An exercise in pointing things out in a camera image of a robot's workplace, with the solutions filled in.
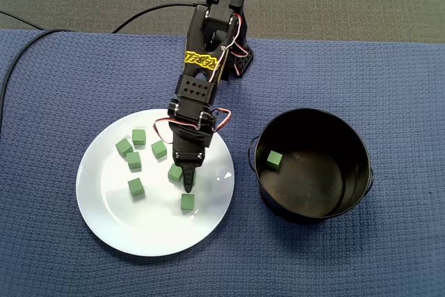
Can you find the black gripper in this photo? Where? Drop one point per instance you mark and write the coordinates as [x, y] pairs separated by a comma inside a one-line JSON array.
[[188, 161]]

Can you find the green cube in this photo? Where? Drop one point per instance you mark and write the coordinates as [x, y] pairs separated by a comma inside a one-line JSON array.
[[187, 201], [274, 160], [135, 186], [194, 176], [174, 172], [123, 146], [133, 160], [159, 149], [138, 136]]

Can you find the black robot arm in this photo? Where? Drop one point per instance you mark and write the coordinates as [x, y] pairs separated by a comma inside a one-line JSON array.
[[200, 60]]

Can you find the white round plate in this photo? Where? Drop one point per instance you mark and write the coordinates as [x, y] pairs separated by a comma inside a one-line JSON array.
[[156, 220]]

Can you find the black metal bucket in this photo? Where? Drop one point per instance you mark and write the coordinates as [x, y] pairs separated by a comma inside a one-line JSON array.
[[313, 185]]

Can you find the blue woven mat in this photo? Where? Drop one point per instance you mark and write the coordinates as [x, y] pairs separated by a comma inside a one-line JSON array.
[[347, 258]]

